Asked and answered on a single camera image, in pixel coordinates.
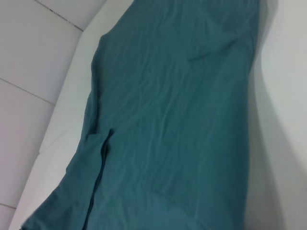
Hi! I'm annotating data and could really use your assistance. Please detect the teal blue shirt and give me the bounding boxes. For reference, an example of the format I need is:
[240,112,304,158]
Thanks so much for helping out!
[20,0,269,230]

